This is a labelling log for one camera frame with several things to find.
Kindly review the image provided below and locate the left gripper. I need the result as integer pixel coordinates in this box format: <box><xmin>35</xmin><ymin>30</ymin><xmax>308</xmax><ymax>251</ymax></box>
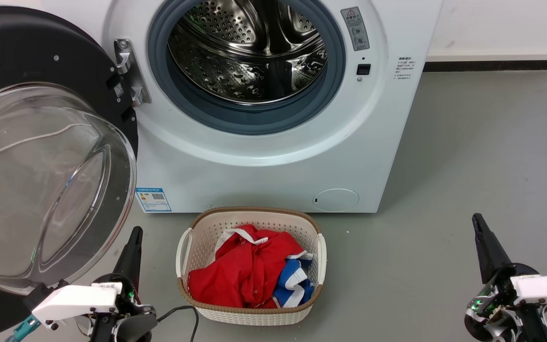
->
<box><xmin>87</xmin><ymin>227</ymin><xmax>158</xmax><ymax>342</ymax></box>

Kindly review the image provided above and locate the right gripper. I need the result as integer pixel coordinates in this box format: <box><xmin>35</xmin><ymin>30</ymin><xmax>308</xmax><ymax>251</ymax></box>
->
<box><xmin>463</xmin><ymin>213</ymin><xmax>547</xmax><ymax>342</ymax></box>

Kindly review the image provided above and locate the black round glass washer door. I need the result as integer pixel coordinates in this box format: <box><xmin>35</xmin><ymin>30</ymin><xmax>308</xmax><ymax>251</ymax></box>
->
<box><xmin>0</xmin><ymin>6</ymin><xmax>140</xmax><ymax>342</ymax></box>

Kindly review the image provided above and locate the white front-load washing machine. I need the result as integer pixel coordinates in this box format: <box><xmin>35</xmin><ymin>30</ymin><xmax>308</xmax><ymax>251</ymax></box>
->
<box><xmin>41</xmin><ymin>0</ymin><xmax>444</xmax><ymax>213</ymax></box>

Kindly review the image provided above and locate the metal door hinge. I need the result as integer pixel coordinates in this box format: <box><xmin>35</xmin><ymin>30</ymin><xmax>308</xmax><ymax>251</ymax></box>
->
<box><xmin>113</xmin><ymin>39</ymin><xmax>152</xmax><ymax>107</ymax></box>

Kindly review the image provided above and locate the blue energy label sticker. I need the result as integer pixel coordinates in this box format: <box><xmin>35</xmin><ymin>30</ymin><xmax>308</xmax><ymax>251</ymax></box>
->
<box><xmin>136</xmin><ymin>188</ymin><xmax>172</xmax><ymax>213</ymax></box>

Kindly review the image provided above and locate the red garment with white trim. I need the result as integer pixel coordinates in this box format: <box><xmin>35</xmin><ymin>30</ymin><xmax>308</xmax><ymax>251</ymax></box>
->
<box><xmin>188</xmin><ymin>224</ymin><xmax>307</xmax><ymax>309</ymax></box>

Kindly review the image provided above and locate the white plastic laundry basket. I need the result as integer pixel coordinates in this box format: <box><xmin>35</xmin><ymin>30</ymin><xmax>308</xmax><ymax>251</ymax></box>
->
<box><xmin>176</xmin><ymin>207</ymin><xmax>327</xmax><ymax>326</ymax></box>

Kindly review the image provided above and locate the blue and white garment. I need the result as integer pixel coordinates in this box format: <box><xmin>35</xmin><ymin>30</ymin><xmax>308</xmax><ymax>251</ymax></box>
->
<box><xmin>273</xmin><ymin>255</ymin><xmax>315</xmax><ymax>308</ymax></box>

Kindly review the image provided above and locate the round white filter cover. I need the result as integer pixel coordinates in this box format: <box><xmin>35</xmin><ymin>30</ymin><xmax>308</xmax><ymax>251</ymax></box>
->
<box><xmin>312</xmin><ymin>189</ymin><xmax>360</xmax><ymax>213</ymax></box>

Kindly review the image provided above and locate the small printed text sticker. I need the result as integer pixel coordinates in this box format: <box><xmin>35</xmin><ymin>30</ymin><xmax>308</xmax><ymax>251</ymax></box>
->
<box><xmin>394</xmin><ymin>56</ymin><xmax>415</xmax><ymax>80</ymax></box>

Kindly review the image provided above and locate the stainless steel washer drum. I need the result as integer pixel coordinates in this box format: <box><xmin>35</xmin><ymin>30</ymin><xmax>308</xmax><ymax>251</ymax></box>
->
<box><xmin>167</xmin><ymin>0</ymin><xmax>329</xmax><ymax>105</ymax></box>

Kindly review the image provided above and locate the grey warning sticker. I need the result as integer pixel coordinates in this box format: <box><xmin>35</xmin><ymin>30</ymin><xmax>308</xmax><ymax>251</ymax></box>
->
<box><xmin>340</xmin><ymin>7</ymin><xmax>370</xmax><ymax>52</ymax></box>

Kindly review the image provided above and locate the teal cable connector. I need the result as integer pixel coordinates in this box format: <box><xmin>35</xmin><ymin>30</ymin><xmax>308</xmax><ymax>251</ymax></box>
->
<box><xmin>7</xmin><ymin>317</ymin><xmax>41</xmax><ymax>342</ymax></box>

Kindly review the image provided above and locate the white floor cable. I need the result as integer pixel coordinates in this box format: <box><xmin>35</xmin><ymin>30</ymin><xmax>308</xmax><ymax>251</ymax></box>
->
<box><xmin>0</xmin><ymin>124</ymin><xmax>101</xmax><ymax>162</ymax></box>

